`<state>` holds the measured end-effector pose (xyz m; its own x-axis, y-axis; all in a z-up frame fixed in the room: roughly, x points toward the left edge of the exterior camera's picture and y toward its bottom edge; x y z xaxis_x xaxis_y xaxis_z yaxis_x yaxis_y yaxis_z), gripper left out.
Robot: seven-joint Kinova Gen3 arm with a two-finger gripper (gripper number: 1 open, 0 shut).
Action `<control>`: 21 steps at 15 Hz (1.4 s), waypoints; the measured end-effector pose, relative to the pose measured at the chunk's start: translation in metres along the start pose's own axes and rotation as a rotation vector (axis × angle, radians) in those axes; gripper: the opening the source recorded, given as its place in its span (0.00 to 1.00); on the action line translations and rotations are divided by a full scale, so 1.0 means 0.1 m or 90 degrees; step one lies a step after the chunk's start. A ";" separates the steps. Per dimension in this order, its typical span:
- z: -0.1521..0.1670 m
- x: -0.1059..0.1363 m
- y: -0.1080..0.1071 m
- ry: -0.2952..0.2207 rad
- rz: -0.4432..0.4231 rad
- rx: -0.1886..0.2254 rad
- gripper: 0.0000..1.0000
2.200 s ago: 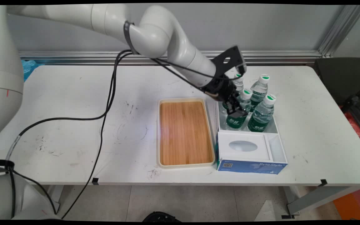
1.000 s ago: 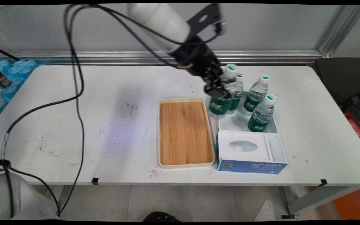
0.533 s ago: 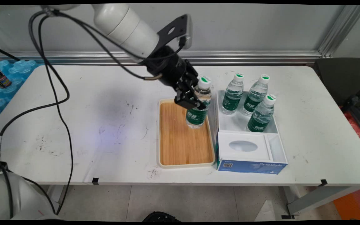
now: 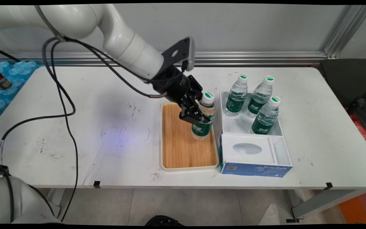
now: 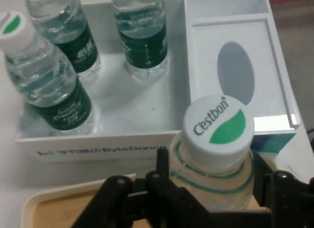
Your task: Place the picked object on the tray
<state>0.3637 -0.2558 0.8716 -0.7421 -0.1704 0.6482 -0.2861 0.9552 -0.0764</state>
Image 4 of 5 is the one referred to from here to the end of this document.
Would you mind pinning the blue plastic packaging sheet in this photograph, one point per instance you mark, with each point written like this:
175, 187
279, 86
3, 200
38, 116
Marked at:
14, 76

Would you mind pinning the slanted aluminium frame post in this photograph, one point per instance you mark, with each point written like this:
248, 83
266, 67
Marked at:
348, 30

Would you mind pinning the black chair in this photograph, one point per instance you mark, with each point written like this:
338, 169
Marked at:
349, 79

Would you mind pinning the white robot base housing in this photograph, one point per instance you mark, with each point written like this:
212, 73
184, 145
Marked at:
21, 200

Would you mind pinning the black round floor object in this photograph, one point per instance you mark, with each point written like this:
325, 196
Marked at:
164, 221

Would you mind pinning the grey metal table leg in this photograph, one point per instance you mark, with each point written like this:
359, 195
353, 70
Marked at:
322, 202

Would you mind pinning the orange floor object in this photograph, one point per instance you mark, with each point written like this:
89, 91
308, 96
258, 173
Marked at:
359, 208

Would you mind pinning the white table leg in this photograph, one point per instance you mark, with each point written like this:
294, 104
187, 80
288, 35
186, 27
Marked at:
56, 200

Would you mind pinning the horizontal aluminium frame rail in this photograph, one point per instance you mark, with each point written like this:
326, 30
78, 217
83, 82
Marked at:
249, 58

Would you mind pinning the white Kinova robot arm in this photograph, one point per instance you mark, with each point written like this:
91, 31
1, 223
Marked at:
75, 22

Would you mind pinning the red bag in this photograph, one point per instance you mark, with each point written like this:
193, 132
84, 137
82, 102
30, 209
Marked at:
362, 130

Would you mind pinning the bamboo tray with cream rim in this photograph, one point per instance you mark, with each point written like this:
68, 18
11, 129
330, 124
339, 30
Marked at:
178, 146

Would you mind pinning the white open cardboard box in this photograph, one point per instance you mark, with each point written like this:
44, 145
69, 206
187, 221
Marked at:
233, 125

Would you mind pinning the water bottle with green label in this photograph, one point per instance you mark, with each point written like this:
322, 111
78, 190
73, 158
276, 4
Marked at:
203, 128
260, 97
265, 119
236, 97

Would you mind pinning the blue and white printed box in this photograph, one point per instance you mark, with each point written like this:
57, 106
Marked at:
254, 160

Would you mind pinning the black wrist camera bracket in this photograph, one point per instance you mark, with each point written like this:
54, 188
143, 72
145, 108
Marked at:
178, 52

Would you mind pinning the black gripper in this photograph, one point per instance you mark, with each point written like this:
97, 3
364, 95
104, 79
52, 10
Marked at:
173, 84

